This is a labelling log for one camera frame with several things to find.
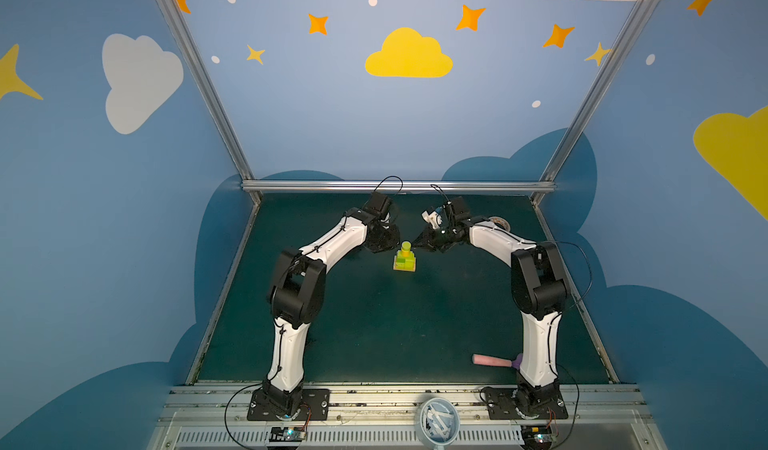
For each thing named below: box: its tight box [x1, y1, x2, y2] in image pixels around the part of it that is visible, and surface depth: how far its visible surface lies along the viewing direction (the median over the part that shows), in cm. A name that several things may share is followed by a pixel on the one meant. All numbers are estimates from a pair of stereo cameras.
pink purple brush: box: [472, 353, 523, 369], surface depth 82 cm
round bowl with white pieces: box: [414, 397, 460, 450], surface depth 73 cm
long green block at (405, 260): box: [396, 255, 416, 265], surface depth 100 cm
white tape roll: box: [488, 216, 511, 232], surface depth 116 cm
